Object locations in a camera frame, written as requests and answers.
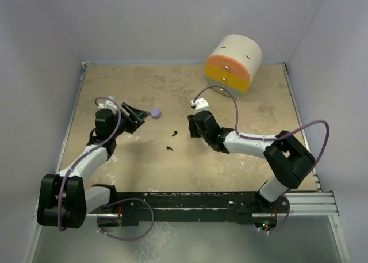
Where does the cylindrical three-drawer storage box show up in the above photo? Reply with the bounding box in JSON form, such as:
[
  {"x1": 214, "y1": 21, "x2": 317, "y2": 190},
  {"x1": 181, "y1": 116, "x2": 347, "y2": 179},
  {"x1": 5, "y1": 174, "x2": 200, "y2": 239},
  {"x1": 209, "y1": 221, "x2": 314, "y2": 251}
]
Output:
[{"x1": 204, "y1": 34, "x2": 263, "y2": 97}]

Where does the purple round earbud charging case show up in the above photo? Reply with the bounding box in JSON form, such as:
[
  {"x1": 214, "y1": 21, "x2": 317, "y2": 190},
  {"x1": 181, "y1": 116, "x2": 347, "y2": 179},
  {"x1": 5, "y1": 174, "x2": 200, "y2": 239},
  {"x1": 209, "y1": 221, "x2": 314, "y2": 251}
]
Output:
[{"x1": 151, "y1": 108, "x2": 162, "y2": 119}]

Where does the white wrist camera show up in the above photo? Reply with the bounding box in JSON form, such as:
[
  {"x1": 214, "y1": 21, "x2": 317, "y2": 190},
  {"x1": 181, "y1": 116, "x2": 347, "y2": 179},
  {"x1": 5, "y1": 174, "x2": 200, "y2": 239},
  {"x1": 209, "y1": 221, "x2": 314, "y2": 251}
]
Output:
[
  {"x1": 190, "y1": 98, "x2": 209, "y2": 112},
  {"x1": 97, "y1": 96, "x2": 118, "y2": 113}
]

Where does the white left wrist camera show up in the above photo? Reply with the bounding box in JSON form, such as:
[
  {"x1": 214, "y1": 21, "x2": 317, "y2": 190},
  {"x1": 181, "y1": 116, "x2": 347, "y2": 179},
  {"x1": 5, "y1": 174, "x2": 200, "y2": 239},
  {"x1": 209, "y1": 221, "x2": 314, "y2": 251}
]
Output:
[{"x1": 97, "y1": 96, "x2": 118, "y2": 113}]

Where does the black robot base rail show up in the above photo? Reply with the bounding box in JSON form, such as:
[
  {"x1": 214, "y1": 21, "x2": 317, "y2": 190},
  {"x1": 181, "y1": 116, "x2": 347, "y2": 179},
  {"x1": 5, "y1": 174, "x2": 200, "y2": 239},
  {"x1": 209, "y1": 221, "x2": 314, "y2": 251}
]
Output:
[{"x1": 85, "y1": 190, "x2": 290, "y2": 227}]

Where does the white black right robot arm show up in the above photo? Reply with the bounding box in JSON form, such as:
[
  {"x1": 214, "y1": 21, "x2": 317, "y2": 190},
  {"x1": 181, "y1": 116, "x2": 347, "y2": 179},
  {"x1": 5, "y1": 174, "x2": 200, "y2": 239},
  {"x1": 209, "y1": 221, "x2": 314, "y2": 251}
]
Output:
[{"x1": 187, "y1": 110, "x2": 315, "y2": 212}]

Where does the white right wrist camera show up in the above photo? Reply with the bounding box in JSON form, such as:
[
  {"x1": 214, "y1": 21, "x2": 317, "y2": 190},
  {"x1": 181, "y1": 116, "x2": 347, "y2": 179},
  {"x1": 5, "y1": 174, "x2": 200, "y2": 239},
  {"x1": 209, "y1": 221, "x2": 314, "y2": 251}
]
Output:
[{"x1": 190, "y1": 98, "x2": 209, "y2": 112}]

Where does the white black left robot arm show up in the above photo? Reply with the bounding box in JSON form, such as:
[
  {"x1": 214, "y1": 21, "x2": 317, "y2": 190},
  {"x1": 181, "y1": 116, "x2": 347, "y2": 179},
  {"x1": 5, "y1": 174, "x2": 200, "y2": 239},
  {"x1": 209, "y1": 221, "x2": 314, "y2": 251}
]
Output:
[{"x1": 37, "y1": 100, "x2": 150, "y2": 231}]

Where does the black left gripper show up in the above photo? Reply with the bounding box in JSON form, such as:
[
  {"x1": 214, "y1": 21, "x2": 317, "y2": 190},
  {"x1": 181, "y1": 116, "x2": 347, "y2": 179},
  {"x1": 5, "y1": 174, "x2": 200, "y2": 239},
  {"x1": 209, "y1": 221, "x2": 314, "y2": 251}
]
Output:
[{"x1": 110, "y1": 103, "x2": 149, "y2": 138}]

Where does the aluminium table frame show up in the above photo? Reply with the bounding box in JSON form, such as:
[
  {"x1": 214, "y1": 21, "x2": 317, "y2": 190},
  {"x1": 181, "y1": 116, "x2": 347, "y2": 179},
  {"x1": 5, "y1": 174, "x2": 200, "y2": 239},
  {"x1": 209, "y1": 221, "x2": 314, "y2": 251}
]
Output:
[{"x1": 33, "y1": 64, "x2": 341, "y2": 262}]

